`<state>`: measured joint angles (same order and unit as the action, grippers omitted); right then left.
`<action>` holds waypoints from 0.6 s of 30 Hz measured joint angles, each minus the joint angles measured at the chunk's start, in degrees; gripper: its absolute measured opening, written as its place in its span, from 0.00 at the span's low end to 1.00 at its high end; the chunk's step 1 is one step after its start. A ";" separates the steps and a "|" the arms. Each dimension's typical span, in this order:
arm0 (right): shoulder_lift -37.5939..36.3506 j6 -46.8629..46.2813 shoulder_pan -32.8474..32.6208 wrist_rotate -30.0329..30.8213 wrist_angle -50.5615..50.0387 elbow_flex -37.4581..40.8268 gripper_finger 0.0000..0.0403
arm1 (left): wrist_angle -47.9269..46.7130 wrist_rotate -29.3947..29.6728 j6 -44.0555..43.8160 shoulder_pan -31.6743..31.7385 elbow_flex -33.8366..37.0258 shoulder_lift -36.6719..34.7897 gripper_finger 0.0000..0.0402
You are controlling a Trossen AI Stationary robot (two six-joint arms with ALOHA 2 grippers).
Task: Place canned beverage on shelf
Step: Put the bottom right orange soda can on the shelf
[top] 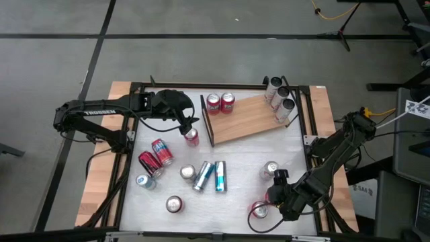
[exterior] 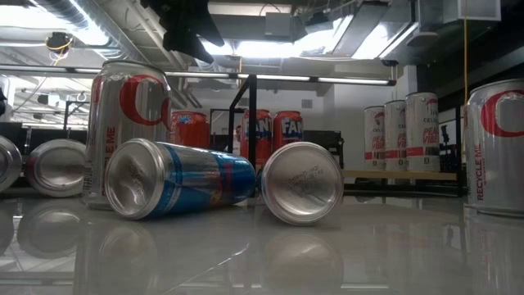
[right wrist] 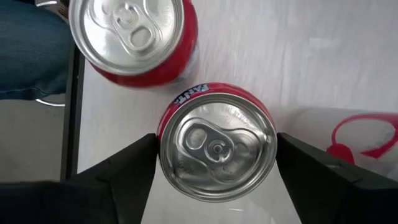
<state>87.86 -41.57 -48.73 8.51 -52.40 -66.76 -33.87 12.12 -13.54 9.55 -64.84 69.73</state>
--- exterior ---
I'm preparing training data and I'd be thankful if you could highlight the black mesh cart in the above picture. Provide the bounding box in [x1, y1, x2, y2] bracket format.
[437, 125, 462, 175]

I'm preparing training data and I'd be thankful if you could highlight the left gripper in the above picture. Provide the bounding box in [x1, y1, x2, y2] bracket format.
[141, 0, 225, 65]

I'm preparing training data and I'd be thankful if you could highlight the silver blue Red Bull can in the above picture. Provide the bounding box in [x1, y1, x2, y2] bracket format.
[104, 138, 258, 220]

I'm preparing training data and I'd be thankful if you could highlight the long fluorescent light bar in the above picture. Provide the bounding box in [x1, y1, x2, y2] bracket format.
[0, 63, 397, 87]

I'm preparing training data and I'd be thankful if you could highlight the dark red soda can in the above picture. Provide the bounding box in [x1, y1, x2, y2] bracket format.
[0, 134, 24, 193]

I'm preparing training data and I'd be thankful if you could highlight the white Celsius can black lid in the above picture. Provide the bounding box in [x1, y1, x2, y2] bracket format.
[364, 105, 386, 171]
[384, 99, 408, 172]
[404, 91, 440, 173]

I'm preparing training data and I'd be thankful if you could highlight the black yellow cable reel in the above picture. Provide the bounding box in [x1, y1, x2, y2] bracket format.
[44, 31, 75, 57]

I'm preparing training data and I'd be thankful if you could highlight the teal Red Bull can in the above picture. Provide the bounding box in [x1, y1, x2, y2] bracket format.
[258, 141, 345, 226]

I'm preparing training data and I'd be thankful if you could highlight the black rectangular frame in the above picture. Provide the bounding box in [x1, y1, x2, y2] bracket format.
[209, 107, 233, 149]

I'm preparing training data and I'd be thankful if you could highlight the white ventilation unit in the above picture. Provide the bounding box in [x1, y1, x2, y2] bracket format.
[444, 0, 503, 22]

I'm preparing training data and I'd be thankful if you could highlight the grey rectangular air duct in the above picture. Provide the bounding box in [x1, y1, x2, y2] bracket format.
[331, 2, 421, 62]

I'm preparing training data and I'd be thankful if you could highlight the wooden shelf black metal frame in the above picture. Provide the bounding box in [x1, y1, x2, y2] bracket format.
[227, 75, 466, 197]

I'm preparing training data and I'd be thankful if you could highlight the black crate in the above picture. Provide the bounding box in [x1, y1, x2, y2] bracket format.
[302, 129, 346, 169]

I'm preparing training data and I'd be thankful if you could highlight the silver Diet Coke can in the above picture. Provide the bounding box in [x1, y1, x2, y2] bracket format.
[463, 78, 524, 218]
[81, 59, 173, 211]

